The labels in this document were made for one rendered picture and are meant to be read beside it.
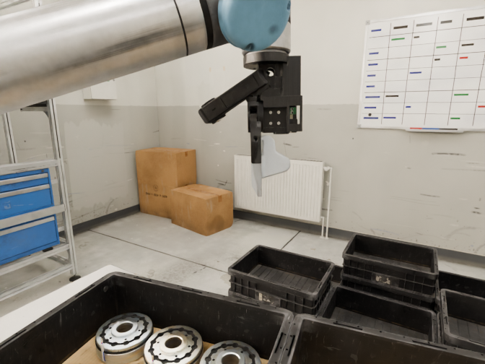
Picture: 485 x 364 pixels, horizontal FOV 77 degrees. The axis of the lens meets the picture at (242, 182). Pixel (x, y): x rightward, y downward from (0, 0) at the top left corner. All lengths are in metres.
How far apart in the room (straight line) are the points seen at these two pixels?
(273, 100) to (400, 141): 2.61
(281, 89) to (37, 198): 2.17
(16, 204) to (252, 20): 2.24
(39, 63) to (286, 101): 0.30
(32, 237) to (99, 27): 2.27
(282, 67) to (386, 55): 2.59
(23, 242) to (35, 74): 2.22
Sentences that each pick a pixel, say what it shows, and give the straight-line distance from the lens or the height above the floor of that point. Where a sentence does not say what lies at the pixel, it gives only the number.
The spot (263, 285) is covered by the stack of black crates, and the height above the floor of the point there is 0.57.
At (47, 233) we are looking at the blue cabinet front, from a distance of 2.57.
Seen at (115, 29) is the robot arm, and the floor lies 1.34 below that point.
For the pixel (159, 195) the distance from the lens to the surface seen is 3.82.
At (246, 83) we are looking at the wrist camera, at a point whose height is 1.31.
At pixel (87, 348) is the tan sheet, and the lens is 0.72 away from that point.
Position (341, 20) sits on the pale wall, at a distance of 3.20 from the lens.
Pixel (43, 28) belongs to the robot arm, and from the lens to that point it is 0.33.
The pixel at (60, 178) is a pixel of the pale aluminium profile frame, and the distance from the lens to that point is 2.52.
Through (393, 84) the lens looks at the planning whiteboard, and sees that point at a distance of 3.02.
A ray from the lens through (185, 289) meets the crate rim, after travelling 0.64.
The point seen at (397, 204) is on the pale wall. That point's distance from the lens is 3.13.
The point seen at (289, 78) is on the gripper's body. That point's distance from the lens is 0.49.
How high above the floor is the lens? 1.27
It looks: 13 degrees down
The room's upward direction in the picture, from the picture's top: straight up
